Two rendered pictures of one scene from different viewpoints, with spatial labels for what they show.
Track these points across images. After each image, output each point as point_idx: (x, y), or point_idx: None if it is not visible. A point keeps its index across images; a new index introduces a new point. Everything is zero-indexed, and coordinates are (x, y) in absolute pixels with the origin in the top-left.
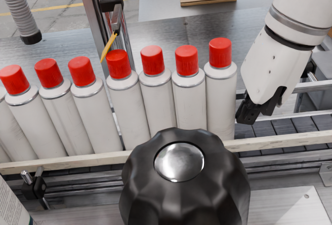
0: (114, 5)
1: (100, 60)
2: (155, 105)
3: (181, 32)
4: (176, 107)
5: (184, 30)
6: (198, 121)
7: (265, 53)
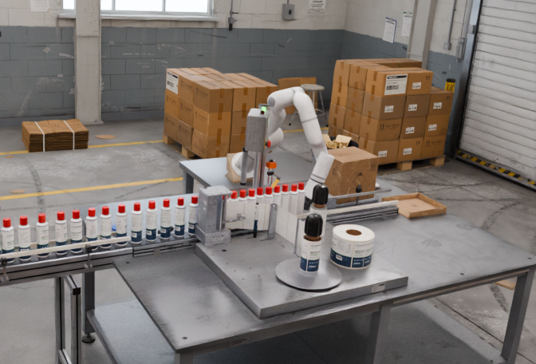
0: (272, 173)
1: (255, 193)
2: (285, 201)
3: (246, 194)
4: (290, 202)
5: (247, 193)
6: (296, 206)
7: (312, 185)
